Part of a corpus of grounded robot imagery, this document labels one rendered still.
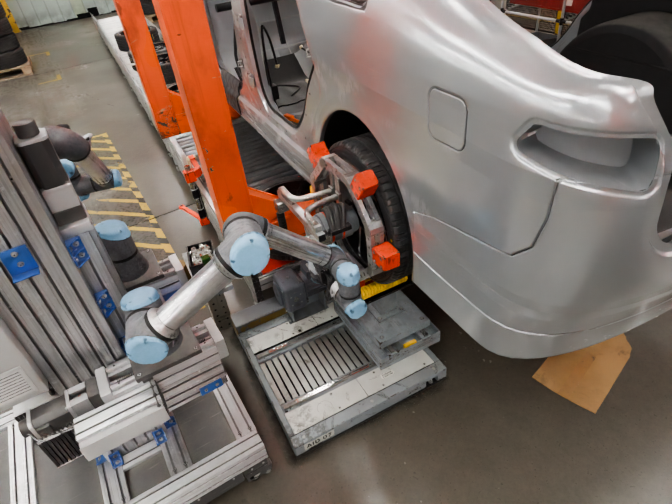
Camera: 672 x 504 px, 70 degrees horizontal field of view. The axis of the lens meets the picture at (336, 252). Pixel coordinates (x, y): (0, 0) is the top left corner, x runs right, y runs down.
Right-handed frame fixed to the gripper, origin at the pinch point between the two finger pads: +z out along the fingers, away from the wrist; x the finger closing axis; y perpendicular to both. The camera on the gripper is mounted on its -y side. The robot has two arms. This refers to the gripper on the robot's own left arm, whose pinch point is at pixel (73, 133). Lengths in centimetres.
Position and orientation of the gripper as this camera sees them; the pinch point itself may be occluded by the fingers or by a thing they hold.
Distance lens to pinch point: 252.0
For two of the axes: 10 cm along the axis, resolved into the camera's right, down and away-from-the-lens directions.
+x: 9.6, -1.4, 2.5
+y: -0.3, 8.2, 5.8
